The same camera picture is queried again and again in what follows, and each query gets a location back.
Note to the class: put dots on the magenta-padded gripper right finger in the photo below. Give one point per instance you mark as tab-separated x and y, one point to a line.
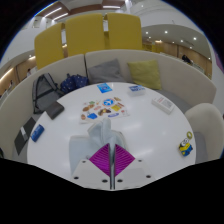
122	160

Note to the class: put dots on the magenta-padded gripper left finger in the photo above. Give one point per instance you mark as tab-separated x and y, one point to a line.
101	160

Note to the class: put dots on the light blue towel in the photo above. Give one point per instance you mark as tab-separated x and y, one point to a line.
78	146

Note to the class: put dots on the colourful sticker sheet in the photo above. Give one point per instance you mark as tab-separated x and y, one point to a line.
103	109

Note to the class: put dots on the yellow blue toy figure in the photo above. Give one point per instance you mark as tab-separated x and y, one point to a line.
185	146

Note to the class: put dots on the dark brown wallet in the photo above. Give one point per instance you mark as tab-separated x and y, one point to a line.
55	110

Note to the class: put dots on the flat white box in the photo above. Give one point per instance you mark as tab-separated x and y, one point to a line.
163	104

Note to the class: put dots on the blue rectangular box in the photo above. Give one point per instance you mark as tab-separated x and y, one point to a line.
37	133

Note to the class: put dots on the small blue white box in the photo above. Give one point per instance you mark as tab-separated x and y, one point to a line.
136	90

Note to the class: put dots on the blue card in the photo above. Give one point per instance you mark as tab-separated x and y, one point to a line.
104	88

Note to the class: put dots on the small white device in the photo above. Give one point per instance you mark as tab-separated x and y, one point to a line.
24	133

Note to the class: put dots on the black laptop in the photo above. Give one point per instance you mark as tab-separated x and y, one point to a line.
20	143

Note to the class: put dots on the grey cushion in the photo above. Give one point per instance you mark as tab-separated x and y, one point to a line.
105	72

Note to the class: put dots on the yellow-green cushion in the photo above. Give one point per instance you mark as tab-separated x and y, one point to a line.
145	75

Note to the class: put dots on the grey black backpack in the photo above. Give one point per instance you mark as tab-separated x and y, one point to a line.
43	91

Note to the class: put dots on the beige upholstered chair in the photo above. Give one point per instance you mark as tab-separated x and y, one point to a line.
208	123

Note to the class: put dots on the beige curved sofa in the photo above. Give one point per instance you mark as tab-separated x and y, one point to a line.
186	80

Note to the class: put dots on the yellow acoustic panel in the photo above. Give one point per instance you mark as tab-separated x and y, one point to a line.
49	46
86	35
124	31

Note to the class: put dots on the ceiling strip lights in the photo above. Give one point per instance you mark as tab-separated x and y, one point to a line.
53	12

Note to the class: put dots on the purple wall poster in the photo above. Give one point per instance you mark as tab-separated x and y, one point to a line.
220	63

